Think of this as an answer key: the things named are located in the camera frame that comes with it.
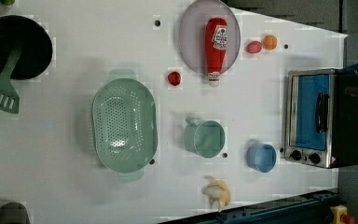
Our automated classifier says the silver black toaster oven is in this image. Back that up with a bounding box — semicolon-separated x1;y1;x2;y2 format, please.
284;69;358;169

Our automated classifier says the yellow red clamp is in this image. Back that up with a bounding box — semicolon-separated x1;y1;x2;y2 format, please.
330;205;356;224

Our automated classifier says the dark grey round object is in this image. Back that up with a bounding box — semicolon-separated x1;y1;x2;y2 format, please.
0;203;31;224

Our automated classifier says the green perforated colander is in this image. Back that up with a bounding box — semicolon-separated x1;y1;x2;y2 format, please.
91;68;158;182

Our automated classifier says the red toy strawberry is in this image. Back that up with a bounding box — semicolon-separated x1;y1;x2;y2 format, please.
167;71;181;86

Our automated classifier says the black frying pan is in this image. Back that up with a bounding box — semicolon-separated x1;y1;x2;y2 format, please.
0;15;53;80

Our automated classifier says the grey round plate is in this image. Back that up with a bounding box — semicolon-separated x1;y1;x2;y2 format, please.
178;0;241;75

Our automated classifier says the blue metal rail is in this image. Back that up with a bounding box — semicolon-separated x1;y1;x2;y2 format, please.
159;190;340;224

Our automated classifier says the orange toy fruit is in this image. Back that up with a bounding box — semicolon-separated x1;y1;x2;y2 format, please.
263;35;278;50

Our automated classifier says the green slotted spatula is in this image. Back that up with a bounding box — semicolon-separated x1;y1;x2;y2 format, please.
0;47;22;114

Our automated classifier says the green mug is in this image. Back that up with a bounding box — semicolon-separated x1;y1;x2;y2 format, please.
184;118;226;159

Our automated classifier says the red ketchup bottle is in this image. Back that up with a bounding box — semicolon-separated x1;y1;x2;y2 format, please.
205;17;227;87

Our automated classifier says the blue cup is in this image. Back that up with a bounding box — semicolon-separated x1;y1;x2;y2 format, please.
246;142;277;173

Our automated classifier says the green toy fruit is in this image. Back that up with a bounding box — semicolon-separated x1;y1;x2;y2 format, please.
0;0;16;6

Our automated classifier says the pink toy fruit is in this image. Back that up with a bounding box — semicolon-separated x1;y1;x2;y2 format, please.
246;41;262;54

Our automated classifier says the peeled toy banana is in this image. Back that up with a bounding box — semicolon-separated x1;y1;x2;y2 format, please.
202;175;231;212

